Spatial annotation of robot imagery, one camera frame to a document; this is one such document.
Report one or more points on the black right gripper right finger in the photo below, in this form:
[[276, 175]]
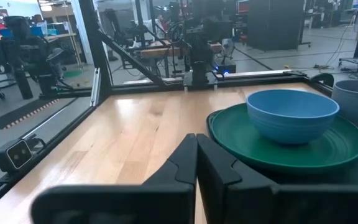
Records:
[[259, 205]]

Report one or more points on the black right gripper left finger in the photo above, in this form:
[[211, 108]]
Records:
[[120, 205]]

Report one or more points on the green round plate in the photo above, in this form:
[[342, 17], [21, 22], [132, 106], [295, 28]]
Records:
[[244, 140]]

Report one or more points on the blue bowl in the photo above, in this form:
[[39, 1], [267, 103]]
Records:
[[291, 121]]

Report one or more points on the grey mug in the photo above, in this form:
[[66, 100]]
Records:
[[357, 102]]

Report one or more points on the black background robot arm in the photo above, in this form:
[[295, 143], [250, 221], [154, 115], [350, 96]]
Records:
[[26, 56]]

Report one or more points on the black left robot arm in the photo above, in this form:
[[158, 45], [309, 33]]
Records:
[[200, 74]]

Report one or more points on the black box with blue light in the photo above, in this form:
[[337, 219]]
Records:
[[227, 68]]

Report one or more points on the wooden background table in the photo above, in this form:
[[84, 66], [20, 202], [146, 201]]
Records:
[[157, 51]]

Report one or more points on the black cabinet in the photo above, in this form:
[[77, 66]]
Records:
[[275, 25]]

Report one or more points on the small black table camera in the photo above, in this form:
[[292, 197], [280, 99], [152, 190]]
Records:
[[14, 155]]

